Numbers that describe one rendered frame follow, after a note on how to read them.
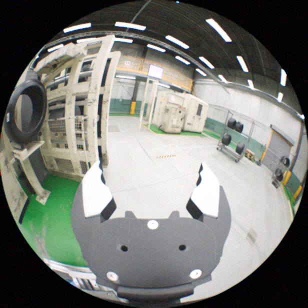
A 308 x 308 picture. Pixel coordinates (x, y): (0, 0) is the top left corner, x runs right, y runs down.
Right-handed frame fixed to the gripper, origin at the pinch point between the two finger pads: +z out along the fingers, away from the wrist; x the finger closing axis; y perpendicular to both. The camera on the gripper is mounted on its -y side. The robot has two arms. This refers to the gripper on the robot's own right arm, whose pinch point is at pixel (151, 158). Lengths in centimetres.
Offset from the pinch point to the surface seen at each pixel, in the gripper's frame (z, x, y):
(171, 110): 411, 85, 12
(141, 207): 57, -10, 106
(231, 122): 315, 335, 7
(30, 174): 18, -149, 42
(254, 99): 559, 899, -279
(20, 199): -23, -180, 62
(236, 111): 716, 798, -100
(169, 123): 413, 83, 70
